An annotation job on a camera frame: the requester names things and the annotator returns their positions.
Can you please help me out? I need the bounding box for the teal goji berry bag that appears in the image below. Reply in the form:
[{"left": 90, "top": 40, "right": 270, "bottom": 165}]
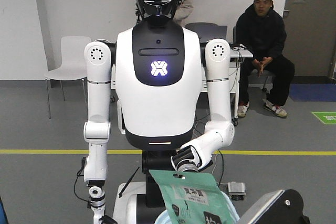
[{"left": 150, "top": 170, "right": 233, "bottom": 223}]

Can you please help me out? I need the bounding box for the light blue plastic basket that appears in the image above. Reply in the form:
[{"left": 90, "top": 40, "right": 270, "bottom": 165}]
[{"left": 154, "top": 191, "right": 240, "bottom": 224}]

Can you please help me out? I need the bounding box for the white humanoid robot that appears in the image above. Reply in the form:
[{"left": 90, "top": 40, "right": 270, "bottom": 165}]
[{"left": 83, "top": 0, "right": 235, "bottom": 223}]

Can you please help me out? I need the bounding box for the standing person grey hoodie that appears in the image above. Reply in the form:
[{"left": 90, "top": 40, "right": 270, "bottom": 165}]
[{"left": 173, "top": 0, "right": 194, "bottom": 27}]

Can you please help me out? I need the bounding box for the white plastic chair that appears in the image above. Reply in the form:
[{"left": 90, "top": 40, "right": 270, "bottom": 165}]
[{"left": 45, "top": 36, "right": 91, "bottom": 119}]

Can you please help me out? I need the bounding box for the seated man in black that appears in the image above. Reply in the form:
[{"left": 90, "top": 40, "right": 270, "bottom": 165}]
[{"left": 236, "top": 0, "right": 295, "bottom": 118}]

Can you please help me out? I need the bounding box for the grey foot pedal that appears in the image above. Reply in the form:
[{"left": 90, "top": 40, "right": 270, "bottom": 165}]
[{"left": 227, "top": 182, "right": 246, "bottom": 201}]

